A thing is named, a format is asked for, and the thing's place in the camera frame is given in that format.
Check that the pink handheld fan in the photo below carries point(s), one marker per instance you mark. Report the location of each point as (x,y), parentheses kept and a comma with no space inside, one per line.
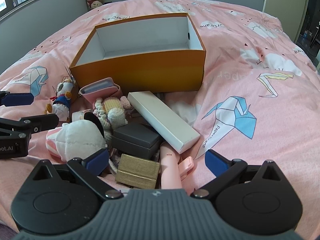
(170,170)

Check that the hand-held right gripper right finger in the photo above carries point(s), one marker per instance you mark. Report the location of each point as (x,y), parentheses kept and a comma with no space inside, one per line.
(216,162)

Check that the crochet yarn doll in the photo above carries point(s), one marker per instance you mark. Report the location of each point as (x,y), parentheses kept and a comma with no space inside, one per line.
(116,116)

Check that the orange cardboard box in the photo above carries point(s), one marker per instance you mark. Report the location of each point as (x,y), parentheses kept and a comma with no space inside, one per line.
(140,72)

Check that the long white box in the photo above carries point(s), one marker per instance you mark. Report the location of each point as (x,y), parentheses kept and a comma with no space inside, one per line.
(162,120)

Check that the pink printed duvet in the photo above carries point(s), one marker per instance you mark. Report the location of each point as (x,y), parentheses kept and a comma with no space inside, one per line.
(250,67)

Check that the black gift box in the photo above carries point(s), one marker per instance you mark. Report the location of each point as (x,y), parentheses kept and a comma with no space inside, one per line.
(136,137)

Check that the cream door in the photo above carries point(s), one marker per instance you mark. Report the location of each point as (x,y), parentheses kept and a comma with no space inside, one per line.
(285,2)

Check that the gold gift box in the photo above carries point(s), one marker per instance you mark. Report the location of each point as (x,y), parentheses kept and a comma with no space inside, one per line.
(137,171)

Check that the dark shelf unit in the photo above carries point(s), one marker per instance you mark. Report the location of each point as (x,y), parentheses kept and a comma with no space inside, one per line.
(311,30)

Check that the pink card holder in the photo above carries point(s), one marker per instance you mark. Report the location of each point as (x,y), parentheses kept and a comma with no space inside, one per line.
(100,91)

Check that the white panda plush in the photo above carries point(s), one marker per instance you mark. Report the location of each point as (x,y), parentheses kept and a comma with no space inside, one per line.
(77,136)

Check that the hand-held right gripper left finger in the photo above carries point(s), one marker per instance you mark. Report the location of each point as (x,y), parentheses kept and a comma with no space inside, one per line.
(96,160)

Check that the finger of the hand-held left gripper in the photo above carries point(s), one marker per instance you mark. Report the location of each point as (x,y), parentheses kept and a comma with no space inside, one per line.
(21,99)
(37,123)

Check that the small white jar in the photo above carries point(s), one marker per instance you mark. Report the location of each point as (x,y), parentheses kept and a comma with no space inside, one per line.
(79,116)

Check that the sailor duck plush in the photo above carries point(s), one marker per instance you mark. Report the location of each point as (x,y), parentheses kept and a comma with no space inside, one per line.
(61,102)

